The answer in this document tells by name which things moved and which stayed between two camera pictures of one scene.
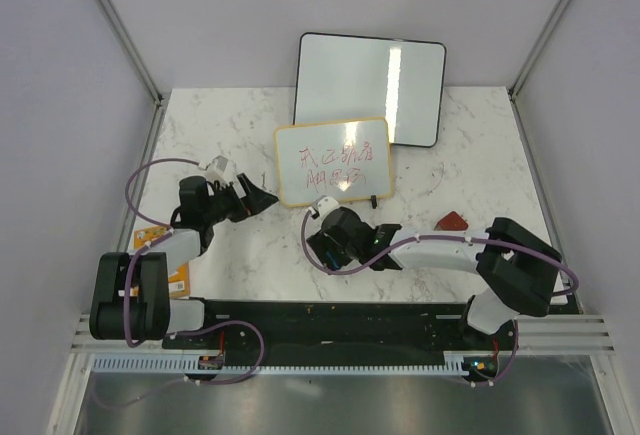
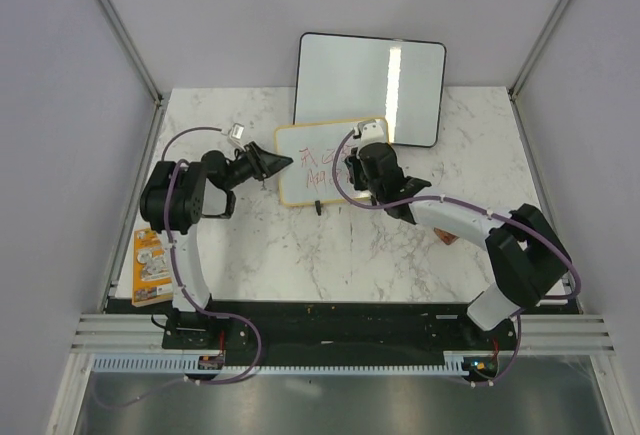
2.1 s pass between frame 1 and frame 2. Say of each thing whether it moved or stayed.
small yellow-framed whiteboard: stayed
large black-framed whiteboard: stayed
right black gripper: moved
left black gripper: moved
